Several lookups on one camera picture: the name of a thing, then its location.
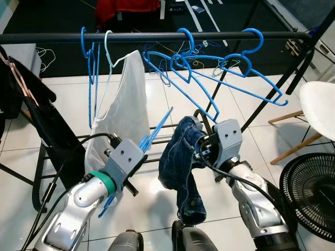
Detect silver robot right leg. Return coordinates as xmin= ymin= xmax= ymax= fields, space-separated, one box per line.
xmin=172 ymin=221 xmax=220 ymax=251

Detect pale wire hanger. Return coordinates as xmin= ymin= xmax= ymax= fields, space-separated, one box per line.
xmin=97 ymin=30 xmax=131 ymax=126

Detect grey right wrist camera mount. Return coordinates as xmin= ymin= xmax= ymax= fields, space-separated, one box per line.
xmin=212 ymin=119 xmax=244 ymax=165

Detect white T-shirt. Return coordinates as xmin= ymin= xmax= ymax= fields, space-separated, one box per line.
xmin=84 ymin=50 xmax=152 ymax=176

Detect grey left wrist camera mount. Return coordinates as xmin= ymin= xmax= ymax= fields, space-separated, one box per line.
xmin=102 ymin=137 xmax=147 ymax=191

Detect black metal stand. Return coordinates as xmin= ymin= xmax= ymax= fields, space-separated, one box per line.
xmin=0 ymin=161 xmax=36 ymax=187

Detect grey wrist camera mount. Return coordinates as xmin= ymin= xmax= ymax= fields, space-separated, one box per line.
xmin=102 ymin=137 xmax=147 ymax=191
xmin=212 ymin=119 xmax=244 ymax=165

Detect red table cloth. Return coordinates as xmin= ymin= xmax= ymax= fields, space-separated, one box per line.
xmin=96 ymin=0 xmax=161 ymax=29

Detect wooden pallet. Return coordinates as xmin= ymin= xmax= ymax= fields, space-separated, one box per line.
xmin=285 ymin=39 xmax=304 ymax=57

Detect dark blue jeans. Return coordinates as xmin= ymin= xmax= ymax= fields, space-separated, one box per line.
xmin=158 ymin=116 xmax=210 ymax=225

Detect white drawer cabinet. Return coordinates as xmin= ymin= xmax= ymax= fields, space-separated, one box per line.
xmin=311 ymin=24 xmax=335 ymax=79

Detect white plastic chair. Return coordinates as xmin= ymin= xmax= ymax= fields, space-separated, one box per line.
xmin=268 ymin=81 xmax=335 ymax=165

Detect black metal clothes rack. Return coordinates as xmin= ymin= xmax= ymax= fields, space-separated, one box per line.
xmin=0 ymin=5 xmax=335 ymax=212

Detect pink clothes hanger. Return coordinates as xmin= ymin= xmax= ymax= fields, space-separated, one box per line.
xmin=0 ymin=52 xmax=41 ymax=108

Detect black pedestal fan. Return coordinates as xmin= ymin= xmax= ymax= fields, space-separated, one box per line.
xmin=278 ymin=153 xmax=335 ymax=244

